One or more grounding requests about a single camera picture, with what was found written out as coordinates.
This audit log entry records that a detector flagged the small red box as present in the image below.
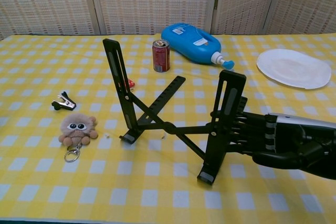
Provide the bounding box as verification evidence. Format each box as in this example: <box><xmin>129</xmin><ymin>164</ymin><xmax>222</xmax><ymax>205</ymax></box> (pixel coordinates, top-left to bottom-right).
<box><xmin>118</xmin><ymin>78</ymin><xmax>136</xmax><ymax>90</ymax></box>

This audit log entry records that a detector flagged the blue pump detergent bottle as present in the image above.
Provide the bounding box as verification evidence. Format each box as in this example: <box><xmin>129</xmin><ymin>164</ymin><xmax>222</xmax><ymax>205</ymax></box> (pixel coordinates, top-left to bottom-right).
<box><xmin>161</xmin><ymin>22</ymin><xmax>235</xmax><ymax>70</ymax></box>

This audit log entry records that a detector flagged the white paper plate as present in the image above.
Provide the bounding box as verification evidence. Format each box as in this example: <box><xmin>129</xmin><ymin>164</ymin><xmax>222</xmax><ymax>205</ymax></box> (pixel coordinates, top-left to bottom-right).
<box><xmin>256</xmin><ymin>48</ymin><xmax>332</xmax><ymax>90</ymax></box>

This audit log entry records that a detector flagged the brown plush keychain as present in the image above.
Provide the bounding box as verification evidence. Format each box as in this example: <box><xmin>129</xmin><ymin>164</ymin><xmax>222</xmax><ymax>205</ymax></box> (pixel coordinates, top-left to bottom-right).
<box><xmin>58</xmin><ymin>113</ymin><xmax>99</xmax><ymax>162</ymax></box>

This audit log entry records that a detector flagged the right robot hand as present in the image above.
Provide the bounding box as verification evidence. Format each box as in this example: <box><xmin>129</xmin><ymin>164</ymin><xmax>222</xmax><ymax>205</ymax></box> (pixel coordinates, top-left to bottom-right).
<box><xmin>228</xmin><ymin>111</ymin><xmax>336</xmax><ymax>182</ymax></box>

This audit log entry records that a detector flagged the yellow checked tablecloth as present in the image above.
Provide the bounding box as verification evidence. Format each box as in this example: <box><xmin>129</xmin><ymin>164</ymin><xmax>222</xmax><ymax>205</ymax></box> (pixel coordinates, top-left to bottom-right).
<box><xmin>0</xmin><ymin>34</ymin><xmax>336</xmax><ymax>222</ymax></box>

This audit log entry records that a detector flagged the red soda can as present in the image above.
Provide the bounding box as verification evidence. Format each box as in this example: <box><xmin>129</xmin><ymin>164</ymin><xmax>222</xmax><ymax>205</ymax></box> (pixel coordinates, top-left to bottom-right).
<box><xmin>153</xmin><ymin>39</ymin><xmax>171</xmax><ymax>73</ymax></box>

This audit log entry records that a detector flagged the black staple remover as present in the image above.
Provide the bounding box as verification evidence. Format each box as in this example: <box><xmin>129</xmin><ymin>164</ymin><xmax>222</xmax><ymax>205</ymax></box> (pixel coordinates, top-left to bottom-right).
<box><xmin>51</xmin><ymin>90</ymin><xmax>77</xmax><ymax>111</ymax></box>

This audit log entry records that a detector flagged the black folding laptop stand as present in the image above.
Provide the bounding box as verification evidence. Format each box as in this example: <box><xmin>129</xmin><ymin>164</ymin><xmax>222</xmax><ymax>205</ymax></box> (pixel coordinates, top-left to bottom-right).
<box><xmin>102</xmin><ymin>38</ymin><xmax>249</xmax><ymax>185</ymax></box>

